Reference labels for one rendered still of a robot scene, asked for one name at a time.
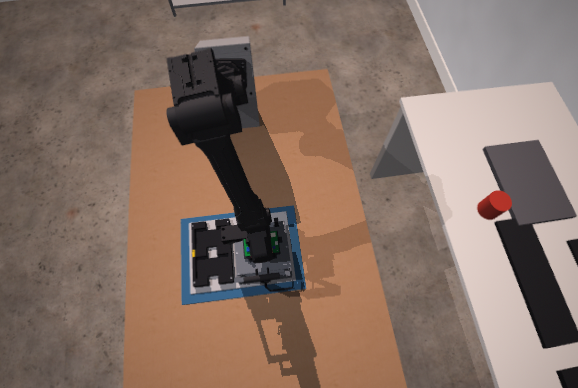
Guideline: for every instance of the green circuit board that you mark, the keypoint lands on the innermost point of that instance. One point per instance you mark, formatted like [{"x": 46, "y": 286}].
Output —
[{"x": 274, "y": 243}]

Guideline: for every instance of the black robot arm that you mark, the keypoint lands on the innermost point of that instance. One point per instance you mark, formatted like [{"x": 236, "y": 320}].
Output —
[{"x": 201, "y": 115}]

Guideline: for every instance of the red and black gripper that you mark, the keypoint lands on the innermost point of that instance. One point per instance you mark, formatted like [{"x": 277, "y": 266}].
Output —
[{"x": 268, "y": 234}]

